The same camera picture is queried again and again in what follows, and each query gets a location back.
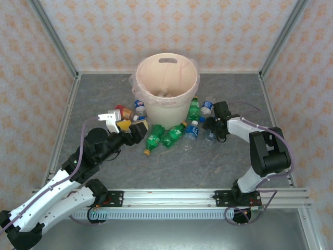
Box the clear blue-cap plastic bottle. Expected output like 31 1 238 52
203 127 217 143

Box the small Pepsi plastic bottle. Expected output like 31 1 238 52
199 101 214 122
134 99 146 121

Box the red orange plastic bottle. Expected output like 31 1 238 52
114 104 140 122

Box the green Sprite plastic bottle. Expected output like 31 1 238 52
144 124 165 156
188 96 201 122
162 121 188 149

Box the blue-label water bottle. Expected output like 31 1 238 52
184 120 200 141

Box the cream plastic bin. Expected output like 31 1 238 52
135 53 200 130

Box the grey metal panel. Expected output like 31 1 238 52
28 218 312 250

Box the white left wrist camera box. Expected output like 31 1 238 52
97 110 122 134

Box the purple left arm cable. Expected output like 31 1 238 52
0 117 102 232

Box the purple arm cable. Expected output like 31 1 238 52
0 117 102 232
225 102 294 226

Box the aluminium table end rail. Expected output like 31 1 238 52
77 69 261 76

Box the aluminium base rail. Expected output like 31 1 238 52
28 187 313 209

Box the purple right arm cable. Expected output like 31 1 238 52
225 102 294 226

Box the slotted grey cable duct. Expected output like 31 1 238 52
69 209 253 220

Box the aluminium frame post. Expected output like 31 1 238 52
259 0 311 78
28 0 79 79
299 208 322 250

